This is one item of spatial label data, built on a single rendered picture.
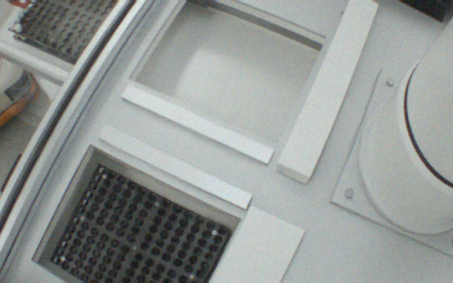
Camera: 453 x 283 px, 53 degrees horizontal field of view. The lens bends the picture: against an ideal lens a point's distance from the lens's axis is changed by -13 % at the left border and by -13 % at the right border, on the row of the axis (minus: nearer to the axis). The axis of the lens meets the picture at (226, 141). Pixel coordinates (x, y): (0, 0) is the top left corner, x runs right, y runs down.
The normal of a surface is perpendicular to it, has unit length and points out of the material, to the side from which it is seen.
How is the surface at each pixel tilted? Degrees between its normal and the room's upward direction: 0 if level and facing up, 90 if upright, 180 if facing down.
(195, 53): 0
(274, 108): 0
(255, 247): 0
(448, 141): 82
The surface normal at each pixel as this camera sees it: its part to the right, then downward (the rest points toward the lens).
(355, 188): -0.01, -0.33
